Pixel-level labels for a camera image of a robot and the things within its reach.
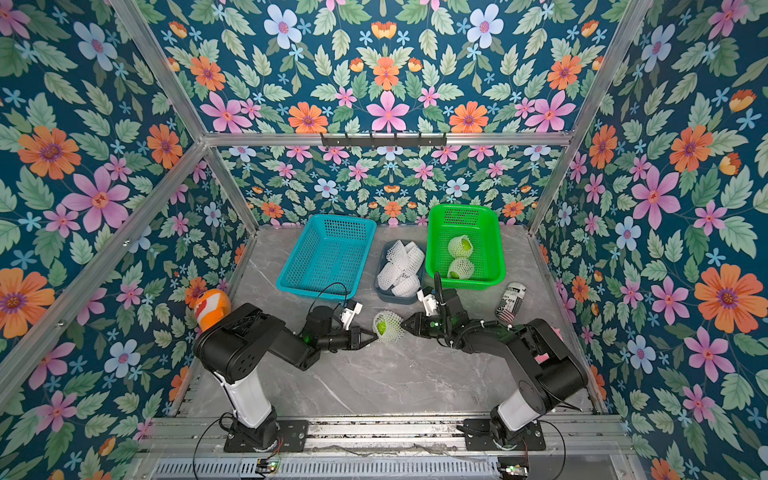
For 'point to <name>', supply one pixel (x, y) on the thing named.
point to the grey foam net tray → (382, 295)
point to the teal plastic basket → (331, 257)
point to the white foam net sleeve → (460, 246)
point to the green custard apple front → (466, 245)
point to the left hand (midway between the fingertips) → (379, 338)
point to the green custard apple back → (381, 327)
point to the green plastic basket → (483, 225)
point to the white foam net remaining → (400, 274)
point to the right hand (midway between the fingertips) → (409, 319)
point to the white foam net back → (394, 332)
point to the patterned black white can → (510, 301)
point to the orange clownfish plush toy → (212, 306)
